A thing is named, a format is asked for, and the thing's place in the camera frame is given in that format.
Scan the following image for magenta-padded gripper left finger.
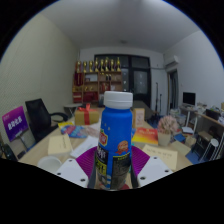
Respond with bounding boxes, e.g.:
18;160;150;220
54;146;101;190

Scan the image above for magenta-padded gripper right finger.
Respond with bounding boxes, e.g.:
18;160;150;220
129;145;174;190

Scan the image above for blue drink bottle white cap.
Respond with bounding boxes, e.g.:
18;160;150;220
94;90;134;192

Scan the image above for beige paper envelope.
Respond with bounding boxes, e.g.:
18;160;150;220
47;133;74;156
142;143;179;171

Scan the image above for flat round red coaster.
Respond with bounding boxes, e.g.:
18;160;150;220
119;183;132;191

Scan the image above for orange red booklet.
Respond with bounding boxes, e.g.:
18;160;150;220
131;127;160;146

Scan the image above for blue colourful booklet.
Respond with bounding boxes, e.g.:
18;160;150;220
60;124;88;139

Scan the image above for pink flowers in white pot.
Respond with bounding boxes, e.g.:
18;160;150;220
157;114;179;147

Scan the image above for small beige standing box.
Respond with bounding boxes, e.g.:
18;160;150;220
132;107;146;129

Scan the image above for yellow gift box red ribbon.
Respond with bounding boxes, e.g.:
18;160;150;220
74;103;101;126

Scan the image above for black office chair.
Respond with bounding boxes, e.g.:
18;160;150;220
24;98;69;143

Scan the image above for small white table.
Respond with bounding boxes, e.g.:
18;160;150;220
63;102;84;118

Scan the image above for white round stool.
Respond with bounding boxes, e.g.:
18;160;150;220
201;138;221;163

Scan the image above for black bag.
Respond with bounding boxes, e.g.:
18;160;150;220
0;141;18;162

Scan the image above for wooden side desk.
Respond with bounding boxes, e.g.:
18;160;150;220
179;103;224;161

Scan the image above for black tripod stand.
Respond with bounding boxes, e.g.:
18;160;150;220
153;82;164;116

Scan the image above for purple sign board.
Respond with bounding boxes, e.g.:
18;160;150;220
1;105;30;143

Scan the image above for black computer monitor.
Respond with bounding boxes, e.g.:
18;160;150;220
182;91;197;108

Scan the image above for wooden shelf unit with trophies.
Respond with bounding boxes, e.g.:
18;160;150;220
72;57;124;104

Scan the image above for black framed glass door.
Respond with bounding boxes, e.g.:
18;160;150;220
94;54;152;108

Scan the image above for white wall air conditioner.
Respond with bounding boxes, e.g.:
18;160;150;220
163;54;180;68

